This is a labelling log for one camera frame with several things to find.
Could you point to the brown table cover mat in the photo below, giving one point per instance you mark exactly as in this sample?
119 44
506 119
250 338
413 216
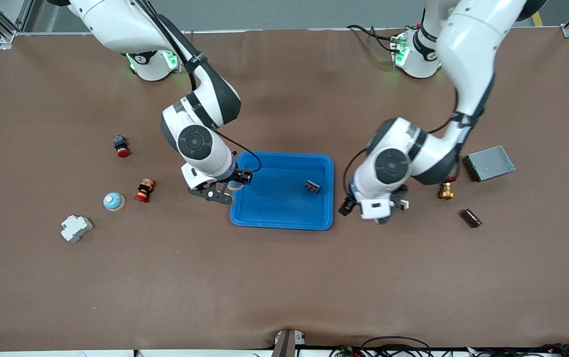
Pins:
284 277

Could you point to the green lit base connector box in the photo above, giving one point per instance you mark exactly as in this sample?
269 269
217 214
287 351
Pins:
399 49
173 62

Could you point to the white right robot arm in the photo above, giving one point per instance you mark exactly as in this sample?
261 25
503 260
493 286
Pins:
116 25

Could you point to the white circuit breaker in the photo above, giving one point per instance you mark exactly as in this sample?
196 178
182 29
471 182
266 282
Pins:
76 228

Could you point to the white table edge strip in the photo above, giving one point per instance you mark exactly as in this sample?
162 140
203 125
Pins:
66 353

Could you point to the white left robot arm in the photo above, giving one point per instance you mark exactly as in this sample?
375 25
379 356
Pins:
473 44

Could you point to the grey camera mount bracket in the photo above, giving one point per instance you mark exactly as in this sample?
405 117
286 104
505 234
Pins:
287 344

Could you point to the dark brown cylindrical capacitor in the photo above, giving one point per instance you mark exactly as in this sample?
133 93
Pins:
471 218

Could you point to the blue plastic tray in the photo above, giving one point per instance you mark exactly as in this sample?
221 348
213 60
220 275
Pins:
284 210

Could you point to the grey metal power supply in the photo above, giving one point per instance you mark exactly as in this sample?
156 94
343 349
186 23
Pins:
490 163

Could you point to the blue service bell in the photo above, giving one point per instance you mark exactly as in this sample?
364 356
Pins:
235 187
114 202

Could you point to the red emergency stop button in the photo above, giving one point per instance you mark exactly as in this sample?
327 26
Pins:
122 148

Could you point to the red black push button switch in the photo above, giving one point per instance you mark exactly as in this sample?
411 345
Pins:
144 191

